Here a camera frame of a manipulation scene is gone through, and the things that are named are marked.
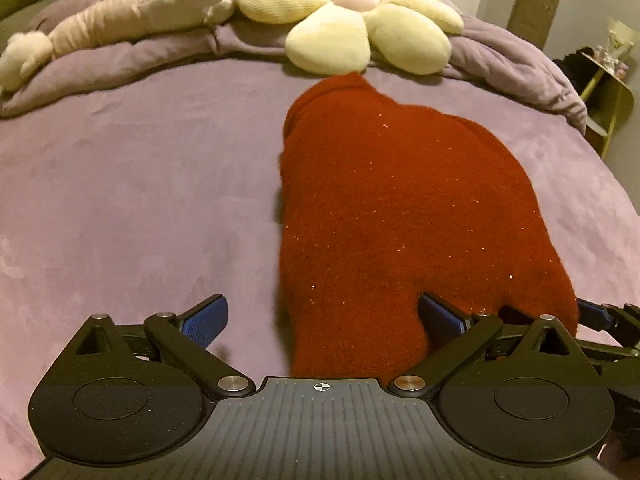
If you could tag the purple duvet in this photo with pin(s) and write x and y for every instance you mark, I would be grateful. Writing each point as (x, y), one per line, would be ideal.
(500, 60)

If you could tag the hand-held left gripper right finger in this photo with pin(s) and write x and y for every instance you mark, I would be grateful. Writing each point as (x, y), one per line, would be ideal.
(442, 317)

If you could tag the red knitted sweater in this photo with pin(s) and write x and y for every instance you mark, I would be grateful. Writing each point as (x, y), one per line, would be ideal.
(400, 210)

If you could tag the small pink figurines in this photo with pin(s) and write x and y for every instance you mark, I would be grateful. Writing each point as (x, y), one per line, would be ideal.
(612, 62)

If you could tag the yellow side table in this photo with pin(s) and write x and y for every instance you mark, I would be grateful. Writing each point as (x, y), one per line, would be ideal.
(607, 105)

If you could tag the dark object on table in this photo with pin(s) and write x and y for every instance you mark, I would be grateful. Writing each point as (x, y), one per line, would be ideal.
(572, 62)

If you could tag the purple bed sheet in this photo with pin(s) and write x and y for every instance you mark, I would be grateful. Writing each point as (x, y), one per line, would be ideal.
(125, 185)

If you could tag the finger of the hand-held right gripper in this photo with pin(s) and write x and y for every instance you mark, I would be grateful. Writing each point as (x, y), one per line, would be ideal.
(595, 315)
(517, 314)

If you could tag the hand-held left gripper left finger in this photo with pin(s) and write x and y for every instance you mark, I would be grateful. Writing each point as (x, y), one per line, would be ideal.
(207, 320)

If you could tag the beige long plush toy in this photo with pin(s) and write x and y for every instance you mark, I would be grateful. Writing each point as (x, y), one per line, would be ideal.
(125, 20)

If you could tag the cream flower-shaped pillow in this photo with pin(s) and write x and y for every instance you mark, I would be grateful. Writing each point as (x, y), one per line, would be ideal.
(345, 15)

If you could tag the brown wooden door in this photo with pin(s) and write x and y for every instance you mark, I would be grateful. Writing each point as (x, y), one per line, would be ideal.
(535, 0)

